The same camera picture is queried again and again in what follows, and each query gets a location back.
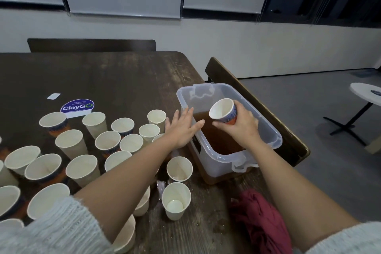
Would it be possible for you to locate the person's left hand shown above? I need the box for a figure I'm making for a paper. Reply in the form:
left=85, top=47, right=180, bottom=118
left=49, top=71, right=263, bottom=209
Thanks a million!
left=162, top=107, right=206, bottom=152

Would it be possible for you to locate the person's right hand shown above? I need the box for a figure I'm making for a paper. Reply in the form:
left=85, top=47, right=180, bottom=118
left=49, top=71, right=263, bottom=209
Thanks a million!
left=212, top=100, right=263, bottom=150

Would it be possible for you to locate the white paper cup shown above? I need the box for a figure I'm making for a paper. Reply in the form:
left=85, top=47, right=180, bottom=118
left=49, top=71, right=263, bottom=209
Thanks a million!
left=139, top=123, right=161, bottom=144
left=147, top=109, right=167, bottom=134

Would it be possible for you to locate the orange blue patterned paper cup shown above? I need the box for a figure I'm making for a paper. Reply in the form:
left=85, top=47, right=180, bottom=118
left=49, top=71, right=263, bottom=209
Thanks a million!
left=208, top=97, right=238, bottom=125

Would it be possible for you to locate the clear plastic storage bin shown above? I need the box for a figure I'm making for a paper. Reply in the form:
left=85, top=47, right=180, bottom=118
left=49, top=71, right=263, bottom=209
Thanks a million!
left=176, top=82, right=283, bottom=179

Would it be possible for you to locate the group of paper cups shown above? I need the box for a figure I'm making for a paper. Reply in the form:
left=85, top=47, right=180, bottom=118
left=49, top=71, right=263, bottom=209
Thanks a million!
left=0, top=109, right=169, bottom=254

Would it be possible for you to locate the person's left forearm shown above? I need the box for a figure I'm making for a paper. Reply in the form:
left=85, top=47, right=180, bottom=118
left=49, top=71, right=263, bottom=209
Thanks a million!
left=0, top=140, right=182, bottom=254

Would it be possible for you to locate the person's right forearm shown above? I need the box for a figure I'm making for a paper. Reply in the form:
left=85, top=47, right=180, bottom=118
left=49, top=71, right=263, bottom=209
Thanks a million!
left=247, top=140, right=381, bottom=254

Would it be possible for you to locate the dark wooden chair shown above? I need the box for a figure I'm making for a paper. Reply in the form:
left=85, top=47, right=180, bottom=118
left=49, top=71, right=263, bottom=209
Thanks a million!
left=27, top=38, right=157, bottom=53
left=205, top=57, right=311, bottom=167

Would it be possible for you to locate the dark wooden table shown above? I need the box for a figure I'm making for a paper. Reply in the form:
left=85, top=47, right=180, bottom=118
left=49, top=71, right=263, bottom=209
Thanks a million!
left=0, top=51, right=298, bottom=254

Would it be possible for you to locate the dark red cloth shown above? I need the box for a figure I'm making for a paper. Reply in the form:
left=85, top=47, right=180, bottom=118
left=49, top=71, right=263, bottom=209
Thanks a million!
left=231, top=189, right=294, bottom=254

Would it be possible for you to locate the round blue sticker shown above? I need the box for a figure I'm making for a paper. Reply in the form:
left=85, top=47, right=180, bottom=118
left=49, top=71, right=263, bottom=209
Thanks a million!
left=60, top=98, right=95, bottom=119

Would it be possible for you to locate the round white side table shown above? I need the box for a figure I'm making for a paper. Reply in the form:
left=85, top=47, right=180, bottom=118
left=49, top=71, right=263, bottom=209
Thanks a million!
left=324, top=82, right=381, bottom=146

